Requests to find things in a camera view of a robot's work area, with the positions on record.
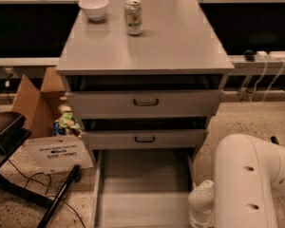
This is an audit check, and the grey drawer cabinet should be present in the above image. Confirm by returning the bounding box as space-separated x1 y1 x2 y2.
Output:
55 0 236 163

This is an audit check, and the green dressed doll toy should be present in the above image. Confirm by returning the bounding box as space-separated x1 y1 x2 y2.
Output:
52 104 82 138

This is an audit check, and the white ceramic bowl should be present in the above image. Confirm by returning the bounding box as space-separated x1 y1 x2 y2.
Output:
79 0 108 21

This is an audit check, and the grey top drawer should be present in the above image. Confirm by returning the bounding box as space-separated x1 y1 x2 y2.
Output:
66 90 222 119

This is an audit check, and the wall outlet with plug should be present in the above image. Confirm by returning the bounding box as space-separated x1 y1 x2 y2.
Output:
4 66 16 87

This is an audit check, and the black metal stand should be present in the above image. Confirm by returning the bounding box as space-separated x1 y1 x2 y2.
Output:
0 111 82 228

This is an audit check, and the black small device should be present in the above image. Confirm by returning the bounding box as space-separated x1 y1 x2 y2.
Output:
243 49 256 62

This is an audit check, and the grey bottom drawer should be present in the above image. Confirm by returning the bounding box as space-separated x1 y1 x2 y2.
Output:
90 149 193 228

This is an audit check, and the black bar right floor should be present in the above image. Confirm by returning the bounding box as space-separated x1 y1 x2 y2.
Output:
271 136 280 145

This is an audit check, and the white hanging cable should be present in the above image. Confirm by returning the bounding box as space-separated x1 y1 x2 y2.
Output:
248 55 285 105

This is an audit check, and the grey middle drawer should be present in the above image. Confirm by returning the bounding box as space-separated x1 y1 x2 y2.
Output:
82 129 208 150

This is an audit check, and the green white soda can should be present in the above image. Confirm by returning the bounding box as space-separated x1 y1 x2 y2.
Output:
124 0 143 35

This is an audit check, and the white power strip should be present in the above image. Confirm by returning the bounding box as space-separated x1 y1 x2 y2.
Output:
256 51 285 61

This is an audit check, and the black floor cable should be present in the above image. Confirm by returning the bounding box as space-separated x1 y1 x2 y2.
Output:
0 140 86 228

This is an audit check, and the brown cardboard box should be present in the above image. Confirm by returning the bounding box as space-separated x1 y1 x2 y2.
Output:
12 66 94 174

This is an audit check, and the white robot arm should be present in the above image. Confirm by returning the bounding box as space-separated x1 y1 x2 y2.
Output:
188 134 285 228

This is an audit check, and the grey drawer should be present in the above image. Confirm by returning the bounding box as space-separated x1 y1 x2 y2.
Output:
66 90 222 119
90 149 193 228
82 129 208 150

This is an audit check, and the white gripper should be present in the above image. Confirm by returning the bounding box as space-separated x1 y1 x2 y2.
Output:
188 180 214 228

